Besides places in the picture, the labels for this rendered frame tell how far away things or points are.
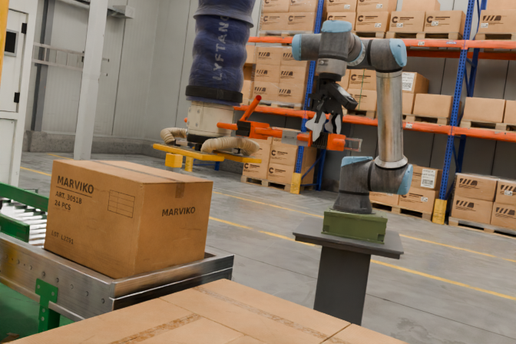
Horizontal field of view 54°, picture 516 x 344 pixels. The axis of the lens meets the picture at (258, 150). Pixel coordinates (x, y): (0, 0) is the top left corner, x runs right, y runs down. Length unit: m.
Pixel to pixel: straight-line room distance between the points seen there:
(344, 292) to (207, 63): 1.28
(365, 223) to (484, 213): 6.40
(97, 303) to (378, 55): 1.48
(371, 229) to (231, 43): 1.08
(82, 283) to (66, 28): 10.74
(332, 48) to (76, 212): 1.29
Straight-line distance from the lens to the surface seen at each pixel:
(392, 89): 2.27
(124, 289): 1.92
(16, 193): 3.45
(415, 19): 9.31
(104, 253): 2.13
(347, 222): 2.40
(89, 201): 2.19
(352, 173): 2.47
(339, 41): 1.57
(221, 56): 1.91
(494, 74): 10.18
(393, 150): 2.38
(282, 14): 10.36
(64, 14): 12.51
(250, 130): 1.75
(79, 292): 2.05
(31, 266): 2.28
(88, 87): 5.19
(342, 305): 2.55
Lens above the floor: 1.22
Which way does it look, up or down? 3 degrees down
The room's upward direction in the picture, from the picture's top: 7 degrees clockwise
